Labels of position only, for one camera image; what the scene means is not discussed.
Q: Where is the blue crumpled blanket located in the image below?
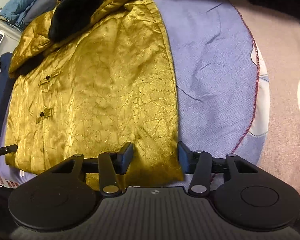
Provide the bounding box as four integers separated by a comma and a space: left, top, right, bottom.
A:
0, 0, 37, 29

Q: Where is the lavender floral bed sheet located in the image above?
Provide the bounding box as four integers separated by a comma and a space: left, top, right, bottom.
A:
0, 0, 265, 184

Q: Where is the golden satin jacket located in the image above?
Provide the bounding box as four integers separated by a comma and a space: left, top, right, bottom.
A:
5, 0, 184, 187

